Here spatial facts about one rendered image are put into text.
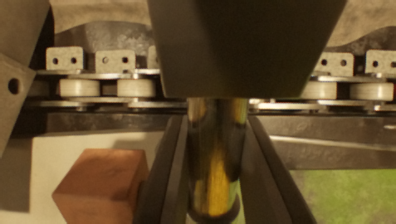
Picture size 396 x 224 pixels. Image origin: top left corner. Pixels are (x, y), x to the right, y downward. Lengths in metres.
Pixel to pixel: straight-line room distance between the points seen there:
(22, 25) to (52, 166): 0.15
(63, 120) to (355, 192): 1.32
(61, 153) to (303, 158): 0.26
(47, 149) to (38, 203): 0.06
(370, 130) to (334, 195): 1.03
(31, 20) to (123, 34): 0.10
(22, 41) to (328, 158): 0.35
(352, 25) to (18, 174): 0.42
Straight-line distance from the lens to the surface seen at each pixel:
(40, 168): 0.27
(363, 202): 1.42
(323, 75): 0.24
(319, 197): 1.27
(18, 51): 0.27
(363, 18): 0.33
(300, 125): 0.25
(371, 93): 0.27
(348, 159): 0.29
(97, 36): 0.30
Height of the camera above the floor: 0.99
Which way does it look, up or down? 85 degrees down
